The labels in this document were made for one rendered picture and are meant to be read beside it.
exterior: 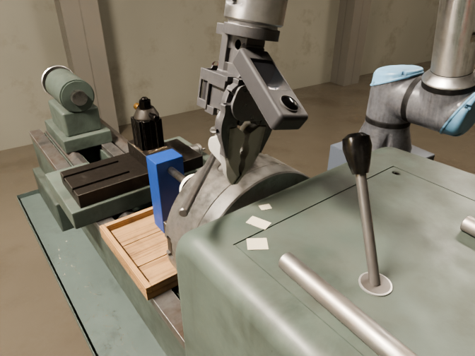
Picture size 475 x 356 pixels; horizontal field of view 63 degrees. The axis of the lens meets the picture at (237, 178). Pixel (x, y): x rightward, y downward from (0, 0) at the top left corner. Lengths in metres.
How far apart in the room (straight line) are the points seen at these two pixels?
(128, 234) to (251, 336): 0.75
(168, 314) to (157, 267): 0.14
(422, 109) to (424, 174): 0.31
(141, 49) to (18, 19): 1.09
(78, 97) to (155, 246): 0.80
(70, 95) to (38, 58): 2.33
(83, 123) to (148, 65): 2.58
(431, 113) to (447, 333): 0.63
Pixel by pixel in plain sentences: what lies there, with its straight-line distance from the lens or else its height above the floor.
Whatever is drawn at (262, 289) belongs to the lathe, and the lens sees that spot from 0.44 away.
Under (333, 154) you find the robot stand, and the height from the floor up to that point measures 1.08.
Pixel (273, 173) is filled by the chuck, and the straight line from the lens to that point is 0.68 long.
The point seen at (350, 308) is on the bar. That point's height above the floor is 1.28.
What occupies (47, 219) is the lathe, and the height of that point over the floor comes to 0.54.
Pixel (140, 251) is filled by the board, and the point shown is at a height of 0.88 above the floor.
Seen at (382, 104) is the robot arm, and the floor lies 1.25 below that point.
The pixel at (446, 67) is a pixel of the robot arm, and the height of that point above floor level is 1.37.
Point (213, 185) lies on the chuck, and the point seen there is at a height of 1.22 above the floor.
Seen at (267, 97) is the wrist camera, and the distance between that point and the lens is 0.44.
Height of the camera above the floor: 1.57
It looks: 30 degrees down
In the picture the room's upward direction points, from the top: straight up
